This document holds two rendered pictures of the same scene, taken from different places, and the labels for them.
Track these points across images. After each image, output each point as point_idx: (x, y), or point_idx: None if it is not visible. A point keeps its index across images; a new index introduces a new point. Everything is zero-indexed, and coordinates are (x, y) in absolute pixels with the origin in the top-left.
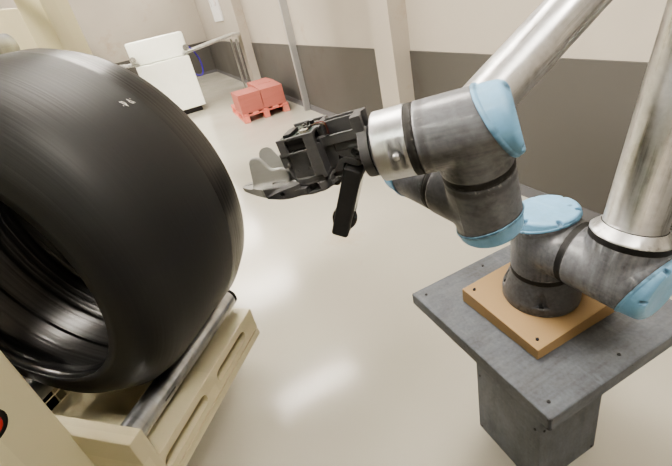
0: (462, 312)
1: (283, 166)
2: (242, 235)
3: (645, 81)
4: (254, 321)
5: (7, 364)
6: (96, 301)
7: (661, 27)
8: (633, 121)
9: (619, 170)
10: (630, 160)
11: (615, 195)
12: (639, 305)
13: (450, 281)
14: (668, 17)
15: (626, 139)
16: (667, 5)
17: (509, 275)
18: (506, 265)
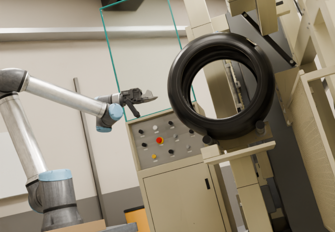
0: (110, 227)
1: (145, 95)
2: (174, 112)
3: (27, 122)
4: (202, 155)
5: (214, 109)
6: (192, 105)
7: (21, 106)
8: (33, 134)
9: (40, 151)
10: (39, 146)
11: (44, 159)
12: None
13: (106, 229)
14: (21, 104)
15: (34, 140)
16: (18, 101)
17: (78, 210)
18: (68, 226)
